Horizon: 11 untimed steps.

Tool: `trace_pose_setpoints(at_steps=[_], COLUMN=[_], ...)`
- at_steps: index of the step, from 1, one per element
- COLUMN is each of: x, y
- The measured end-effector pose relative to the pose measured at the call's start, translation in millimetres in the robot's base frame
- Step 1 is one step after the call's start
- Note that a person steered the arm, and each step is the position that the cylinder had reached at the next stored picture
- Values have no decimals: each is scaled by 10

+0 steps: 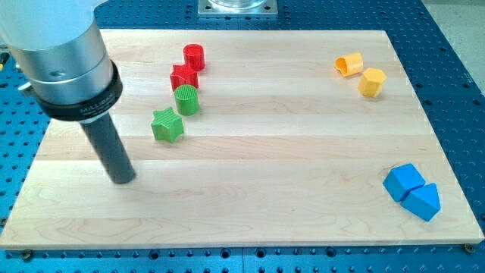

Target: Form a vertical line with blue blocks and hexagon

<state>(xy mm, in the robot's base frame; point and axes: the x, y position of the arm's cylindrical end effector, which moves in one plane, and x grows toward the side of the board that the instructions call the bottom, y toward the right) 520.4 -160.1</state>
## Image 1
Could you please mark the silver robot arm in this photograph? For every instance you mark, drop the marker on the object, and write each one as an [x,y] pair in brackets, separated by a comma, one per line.
[60,50]

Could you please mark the yellow hexagon block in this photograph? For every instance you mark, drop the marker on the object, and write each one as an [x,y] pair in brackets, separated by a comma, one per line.
[372,82]

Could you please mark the wooden board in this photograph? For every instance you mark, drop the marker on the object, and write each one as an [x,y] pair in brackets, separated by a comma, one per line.
[284,151]

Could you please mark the green cylinder block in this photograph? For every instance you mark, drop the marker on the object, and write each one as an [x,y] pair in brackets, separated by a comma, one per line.
[187,100]

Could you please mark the green star block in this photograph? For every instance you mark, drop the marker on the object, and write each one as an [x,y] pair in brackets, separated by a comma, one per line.
[167,125]

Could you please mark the red star block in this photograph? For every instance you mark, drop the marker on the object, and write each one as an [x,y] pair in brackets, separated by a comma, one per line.
[183,74]

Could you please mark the red cylinder block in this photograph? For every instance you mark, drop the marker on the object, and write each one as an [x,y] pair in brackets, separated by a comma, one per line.
[194,56]

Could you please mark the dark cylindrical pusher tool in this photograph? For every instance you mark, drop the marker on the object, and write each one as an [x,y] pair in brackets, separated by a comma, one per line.
[104,138]

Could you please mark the blue cube block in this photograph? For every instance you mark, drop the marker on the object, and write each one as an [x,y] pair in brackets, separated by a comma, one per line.
[401,180]

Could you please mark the blue triangle block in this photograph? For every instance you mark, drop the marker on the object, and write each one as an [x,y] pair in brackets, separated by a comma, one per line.
[423,202]

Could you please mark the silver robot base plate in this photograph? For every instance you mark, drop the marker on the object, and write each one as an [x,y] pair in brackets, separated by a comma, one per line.
[232,8]

